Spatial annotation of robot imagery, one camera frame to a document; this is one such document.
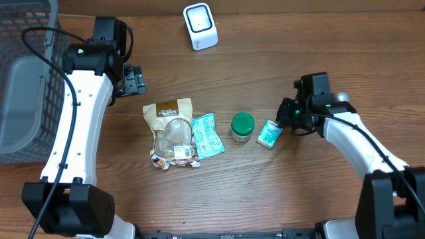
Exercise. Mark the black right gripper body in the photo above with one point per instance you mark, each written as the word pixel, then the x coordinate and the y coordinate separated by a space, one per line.
pixel 285 113

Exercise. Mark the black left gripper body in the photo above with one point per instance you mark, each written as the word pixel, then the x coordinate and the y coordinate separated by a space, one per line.
pixel 135 84

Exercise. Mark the teal tissue pack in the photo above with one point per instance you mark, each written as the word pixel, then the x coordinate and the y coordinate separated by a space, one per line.
pixel 269 134

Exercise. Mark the green tissue canister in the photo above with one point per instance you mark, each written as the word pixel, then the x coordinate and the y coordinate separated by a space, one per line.
pixel 242 126

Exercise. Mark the yellow dish soap bottle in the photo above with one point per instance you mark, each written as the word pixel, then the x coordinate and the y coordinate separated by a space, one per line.
pixel 342 97

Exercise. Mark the brown snack pouch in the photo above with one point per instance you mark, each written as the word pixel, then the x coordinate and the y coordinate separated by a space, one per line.
pixel 173 136

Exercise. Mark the teal snack packet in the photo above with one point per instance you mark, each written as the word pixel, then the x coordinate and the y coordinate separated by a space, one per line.
pixel 207 140

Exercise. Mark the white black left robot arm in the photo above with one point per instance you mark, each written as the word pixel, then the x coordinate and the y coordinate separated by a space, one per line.
pixel 66 200

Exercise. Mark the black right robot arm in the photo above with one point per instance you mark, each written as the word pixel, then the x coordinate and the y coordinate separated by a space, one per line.
pixel 391 204

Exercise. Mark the white barcode scanner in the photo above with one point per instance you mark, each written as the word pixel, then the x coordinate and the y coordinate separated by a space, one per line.
pixel 201 26

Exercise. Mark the grey plastic mesh basket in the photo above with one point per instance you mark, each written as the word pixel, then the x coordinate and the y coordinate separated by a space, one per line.
pixel 32 92

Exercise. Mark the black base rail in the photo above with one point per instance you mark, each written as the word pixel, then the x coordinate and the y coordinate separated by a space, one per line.
pixel 284 234

